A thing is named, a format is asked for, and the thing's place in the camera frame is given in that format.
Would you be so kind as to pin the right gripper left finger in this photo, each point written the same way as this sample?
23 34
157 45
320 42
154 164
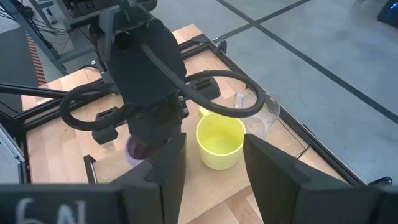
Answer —
164 174

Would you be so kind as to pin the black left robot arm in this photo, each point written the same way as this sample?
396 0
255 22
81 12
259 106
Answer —
143 62

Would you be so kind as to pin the wooden shelf with black legs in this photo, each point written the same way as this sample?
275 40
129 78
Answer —
211 186

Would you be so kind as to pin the yellow mug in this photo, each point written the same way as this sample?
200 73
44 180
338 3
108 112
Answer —
219 143

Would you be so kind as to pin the computer tower with blue lights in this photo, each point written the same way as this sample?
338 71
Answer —
388 14

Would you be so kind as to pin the purple mug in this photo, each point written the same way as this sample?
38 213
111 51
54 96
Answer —
132 157

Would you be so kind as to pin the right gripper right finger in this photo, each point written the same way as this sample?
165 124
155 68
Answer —
286 186

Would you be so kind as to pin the clear plastic cup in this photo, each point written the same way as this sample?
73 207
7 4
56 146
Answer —
264 121

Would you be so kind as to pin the black aluminium rig frame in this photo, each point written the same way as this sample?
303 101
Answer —
236 65

